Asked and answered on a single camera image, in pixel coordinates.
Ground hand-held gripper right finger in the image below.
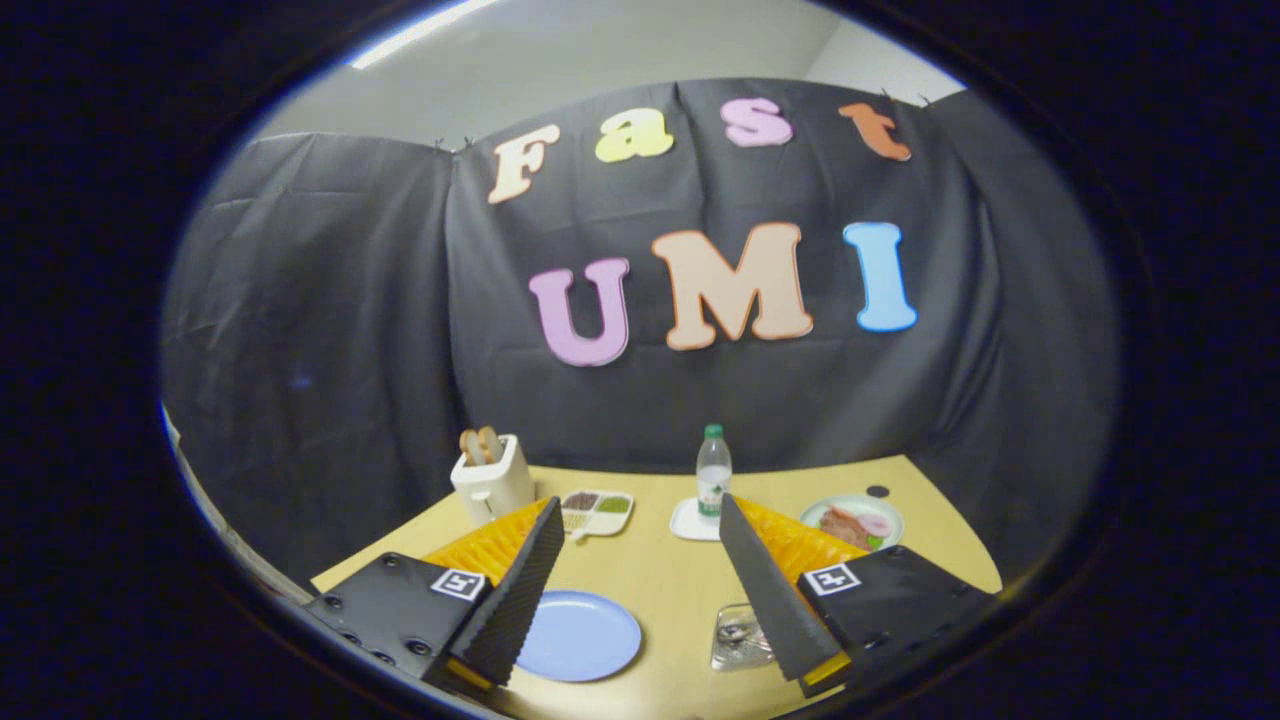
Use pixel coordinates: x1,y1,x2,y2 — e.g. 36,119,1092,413
718,493,1001,699

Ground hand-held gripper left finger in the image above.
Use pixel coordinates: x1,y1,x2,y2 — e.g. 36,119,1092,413
303,495,567,693

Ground blue plate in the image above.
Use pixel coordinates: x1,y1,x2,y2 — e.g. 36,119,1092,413
515,589,643,684

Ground white coaster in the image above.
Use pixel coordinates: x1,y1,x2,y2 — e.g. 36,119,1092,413
669,497,723,542

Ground white toaster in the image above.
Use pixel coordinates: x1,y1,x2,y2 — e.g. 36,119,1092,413
450,434,536,526

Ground white divided grain dish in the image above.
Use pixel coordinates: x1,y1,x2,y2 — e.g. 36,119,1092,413
558,489,635,541

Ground white plate of meat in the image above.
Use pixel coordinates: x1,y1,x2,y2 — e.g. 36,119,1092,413
799,493,906,553

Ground clear water bottle green cap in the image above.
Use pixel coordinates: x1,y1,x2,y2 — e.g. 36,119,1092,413
696,423,733,521

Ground metal wire cutlery basket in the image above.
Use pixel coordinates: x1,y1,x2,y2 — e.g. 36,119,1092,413
711,603,777,673

